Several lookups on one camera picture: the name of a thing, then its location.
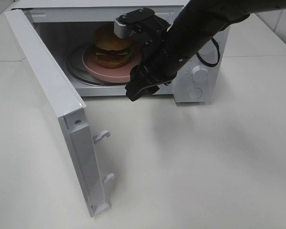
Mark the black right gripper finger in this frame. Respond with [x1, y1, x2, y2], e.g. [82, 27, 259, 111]
[125, 64, 160, 102]
[113, 8, 155, 38]

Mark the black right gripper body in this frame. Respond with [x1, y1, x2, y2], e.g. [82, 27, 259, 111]
[139, 15, 176, 86]

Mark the pink round plate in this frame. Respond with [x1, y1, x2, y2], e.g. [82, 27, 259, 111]
[82, 43, 141, 83]

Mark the burger with lettuce and cheese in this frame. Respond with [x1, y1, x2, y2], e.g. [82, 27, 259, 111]
[92, 23, 134, 69]

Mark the white microwave knob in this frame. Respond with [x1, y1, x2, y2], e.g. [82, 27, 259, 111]
[191, 65, 209, 83]

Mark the round white door button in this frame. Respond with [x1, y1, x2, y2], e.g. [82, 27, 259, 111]
[188, 88, 203, 99]

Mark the white microwave door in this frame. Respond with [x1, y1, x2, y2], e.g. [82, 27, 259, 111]
[4, 10, 115, 217]

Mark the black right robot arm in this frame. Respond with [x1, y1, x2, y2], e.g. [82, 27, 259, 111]
[114, 0, 286, 101]

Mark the white microwave oven body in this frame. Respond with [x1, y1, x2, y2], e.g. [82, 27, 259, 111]
[5, 0, 228, 103]

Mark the glass microwave turntable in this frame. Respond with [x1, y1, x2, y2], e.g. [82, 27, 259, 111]
[65, 42, 126, 85]

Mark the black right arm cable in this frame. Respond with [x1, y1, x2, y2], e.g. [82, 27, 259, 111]
[195, 37, 221, 69]

